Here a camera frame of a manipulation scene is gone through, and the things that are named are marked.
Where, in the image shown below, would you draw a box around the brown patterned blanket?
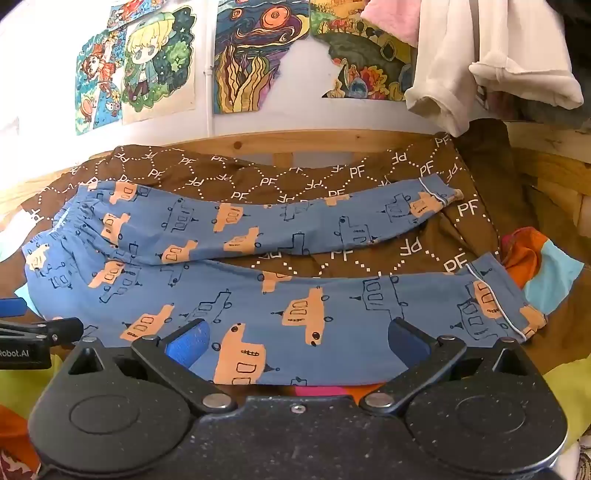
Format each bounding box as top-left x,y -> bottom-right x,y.
0,121 -> 555,370

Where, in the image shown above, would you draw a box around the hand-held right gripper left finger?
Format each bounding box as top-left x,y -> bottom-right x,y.
58,318 -> 237,414

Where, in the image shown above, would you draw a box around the blue denim jeans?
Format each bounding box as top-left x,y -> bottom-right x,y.
21,178 -> 551,387

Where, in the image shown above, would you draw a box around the colourful patchwork quilt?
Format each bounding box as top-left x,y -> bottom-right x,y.
0,227 -> 591,480

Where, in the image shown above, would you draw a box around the colourful landscape poster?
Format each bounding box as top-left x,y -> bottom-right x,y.
309,0 -> 419,101

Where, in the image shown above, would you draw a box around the blonde cartoon figure poster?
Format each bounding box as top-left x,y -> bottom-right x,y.
121,6 -> 198,124

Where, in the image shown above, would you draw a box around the small cartoon poster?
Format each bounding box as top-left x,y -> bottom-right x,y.
107,0 -> 155,29

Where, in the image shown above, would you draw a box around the wooden bed frame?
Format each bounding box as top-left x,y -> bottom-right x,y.
0,128 -> 591,234

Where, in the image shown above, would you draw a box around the white hanging garment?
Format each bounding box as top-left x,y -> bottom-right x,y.
404,0 -> 585,138

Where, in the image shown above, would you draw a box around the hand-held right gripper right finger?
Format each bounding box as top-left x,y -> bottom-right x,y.
359,318 -> 540,414

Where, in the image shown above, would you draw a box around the swirly night sky poster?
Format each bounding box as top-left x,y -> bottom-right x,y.
212,0 -> 315,114

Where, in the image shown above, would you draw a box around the red-haired cartoon figure poster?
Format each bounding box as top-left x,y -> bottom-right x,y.
75,31 -> 126,136

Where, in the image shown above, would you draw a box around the pink hanging garment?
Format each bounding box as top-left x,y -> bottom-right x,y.
360,0 -> 445,48

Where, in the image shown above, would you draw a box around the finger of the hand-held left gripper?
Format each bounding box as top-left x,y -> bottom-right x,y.
0,318 -> 85,346
0,298 -> 27,320

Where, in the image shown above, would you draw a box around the white wall pipe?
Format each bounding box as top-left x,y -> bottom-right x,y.
206,65 -> 217,137

